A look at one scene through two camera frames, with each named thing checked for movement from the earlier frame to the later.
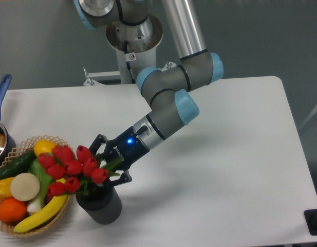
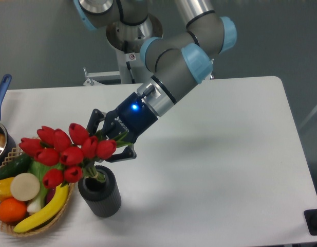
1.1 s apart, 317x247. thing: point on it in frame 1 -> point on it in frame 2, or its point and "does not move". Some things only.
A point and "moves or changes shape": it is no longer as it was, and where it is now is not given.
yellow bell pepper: [2, 189] does not move
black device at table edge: [313, 218] does not move
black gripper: [127, 146] -> [132, 116]
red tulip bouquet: [72, 175] moves or changes shape
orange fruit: [11, 210] does not move
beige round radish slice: [25, 187] does not move
